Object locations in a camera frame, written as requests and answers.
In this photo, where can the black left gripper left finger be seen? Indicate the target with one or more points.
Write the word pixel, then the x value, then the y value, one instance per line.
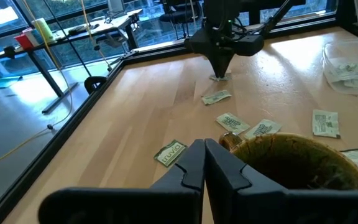
pixel 129 207

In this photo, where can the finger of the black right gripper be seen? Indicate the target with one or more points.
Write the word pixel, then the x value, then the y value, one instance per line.
pixel 226 62
pixel 217 62

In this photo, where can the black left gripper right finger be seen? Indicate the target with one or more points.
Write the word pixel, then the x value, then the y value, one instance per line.
pixel 259 205

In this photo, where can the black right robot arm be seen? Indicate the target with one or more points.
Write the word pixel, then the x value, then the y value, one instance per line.
pixel 219 12

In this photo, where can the clear plastic bin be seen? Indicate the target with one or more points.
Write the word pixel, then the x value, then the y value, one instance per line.
pixel 353 49

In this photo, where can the teal brown ceramic mug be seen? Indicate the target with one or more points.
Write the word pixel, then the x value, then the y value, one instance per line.
pixel 291 161

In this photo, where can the black office chair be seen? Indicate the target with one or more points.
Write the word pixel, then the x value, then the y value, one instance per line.
pixel 179 14

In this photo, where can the white desk black legs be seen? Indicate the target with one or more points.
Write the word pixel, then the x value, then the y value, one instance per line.
pixel 110 23

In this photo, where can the grey desktop appliance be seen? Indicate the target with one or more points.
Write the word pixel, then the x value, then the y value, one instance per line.
pixel 116 5

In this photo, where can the black stand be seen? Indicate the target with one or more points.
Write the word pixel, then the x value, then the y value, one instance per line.
pixel 95 84

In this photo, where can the teal flat board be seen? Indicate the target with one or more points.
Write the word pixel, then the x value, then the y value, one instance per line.
pixel 5 82

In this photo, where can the yellow-green cup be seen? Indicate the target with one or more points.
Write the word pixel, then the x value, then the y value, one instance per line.
pixel 43 31

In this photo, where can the red box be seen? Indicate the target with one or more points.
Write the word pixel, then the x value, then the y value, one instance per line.
pixel 23 42

